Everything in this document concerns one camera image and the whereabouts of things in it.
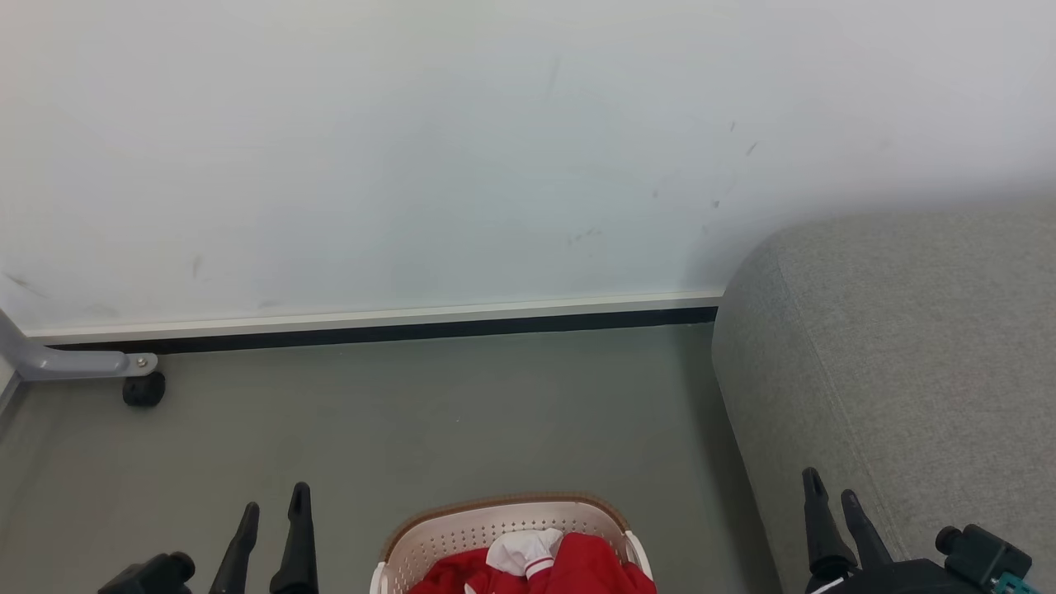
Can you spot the grey metal panel foot bracket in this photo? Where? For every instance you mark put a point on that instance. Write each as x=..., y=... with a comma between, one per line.
x=74, y=363

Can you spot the black caster wheel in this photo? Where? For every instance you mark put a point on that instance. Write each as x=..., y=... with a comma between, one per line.
x=144, y=390

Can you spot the grey wall skirting board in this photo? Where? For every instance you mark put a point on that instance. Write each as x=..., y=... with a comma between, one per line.
x=7, y=404

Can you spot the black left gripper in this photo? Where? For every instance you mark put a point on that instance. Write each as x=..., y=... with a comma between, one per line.
x=157, y=576

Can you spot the cream perforated laundry basket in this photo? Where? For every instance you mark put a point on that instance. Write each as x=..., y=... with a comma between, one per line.
x=462, y=532

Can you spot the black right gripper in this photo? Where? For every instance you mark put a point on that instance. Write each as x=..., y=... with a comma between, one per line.
x=949, y=573

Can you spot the red and white garment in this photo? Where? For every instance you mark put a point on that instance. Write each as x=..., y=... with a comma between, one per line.
x=586, y=565

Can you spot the grey fabric sofa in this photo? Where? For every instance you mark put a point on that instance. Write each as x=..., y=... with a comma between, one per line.
x=899, y=355

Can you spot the white panel bottom rail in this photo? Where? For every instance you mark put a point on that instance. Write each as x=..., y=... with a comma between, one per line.
x=371, y=317

